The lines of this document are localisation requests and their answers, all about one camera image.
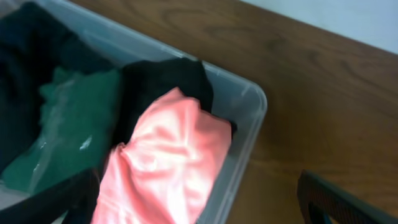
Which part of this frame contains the dark navy garment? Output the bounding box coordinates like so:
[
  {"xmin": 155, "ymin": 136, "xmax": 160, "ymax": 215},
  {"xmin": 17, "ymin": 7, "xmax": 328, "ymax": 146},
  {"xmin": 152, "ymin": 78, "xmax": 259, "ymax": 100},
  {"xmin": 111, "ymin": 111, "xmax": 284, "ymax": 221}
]
[{"xmin": 1, "ymin": 2, "xmax": 113, "ymax": 169}]

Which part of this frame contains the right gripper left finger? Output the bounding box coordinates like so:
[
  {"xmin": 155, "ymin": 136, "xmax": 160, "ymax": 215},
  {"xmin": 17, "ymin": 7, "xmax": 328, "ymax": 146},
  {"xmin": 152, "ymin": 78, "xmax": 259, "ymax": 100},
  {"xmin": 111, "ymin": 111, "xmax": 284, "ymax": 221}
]
[{"xmin": 1, "ymin": 169, "xmax": 100, "ymax": 224}]

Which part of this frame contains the salmon pink garment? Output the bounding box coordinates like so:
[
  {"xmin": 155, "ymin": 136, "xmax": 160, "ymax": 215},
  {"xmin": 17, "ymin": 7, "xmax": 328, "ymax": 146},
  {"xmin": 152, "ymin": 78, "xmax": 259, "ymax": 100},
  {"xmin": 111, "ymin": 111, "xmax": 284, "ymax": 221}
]
[{"xmin": 91, "ymin": 88, "xmax": 232, "ymax": 224}]

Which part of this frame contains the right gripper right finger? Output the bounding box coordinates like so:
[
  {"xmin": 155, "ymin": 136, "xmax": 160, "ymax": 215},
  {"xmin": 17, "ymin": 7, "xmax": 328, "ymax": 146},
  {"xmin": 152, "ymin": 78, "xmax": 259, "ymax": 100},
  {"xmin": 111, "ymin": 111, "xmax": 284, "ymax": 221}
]
[{"xmin": 297, "ymin": 170, "xmax": 397, "ymax": 224}]

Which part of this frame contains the dark green garment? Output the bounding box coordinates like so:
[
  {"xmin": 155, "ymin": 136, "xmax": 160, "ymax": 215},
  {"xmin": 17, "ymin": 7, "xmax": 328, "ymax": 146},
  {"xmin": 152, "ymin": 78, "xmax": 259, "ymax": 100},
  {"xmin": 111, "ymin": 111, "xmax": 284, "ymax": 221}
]
[{"xmin": 1, "ymin": 67, "xmax": 121, "ymax": 195}]

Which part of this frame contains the clear plastic storage container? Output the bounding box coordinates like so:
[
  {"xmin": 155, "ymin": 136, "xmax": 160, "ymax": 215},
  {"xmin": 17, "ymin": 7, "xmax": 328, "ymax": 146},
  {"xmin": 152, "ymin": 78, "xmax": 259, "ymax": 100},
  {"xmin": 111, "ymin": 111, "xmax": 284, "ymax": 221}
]
[{"xmin": 1, "ymin": 1, "xmax": 267, "ymax": 223}]

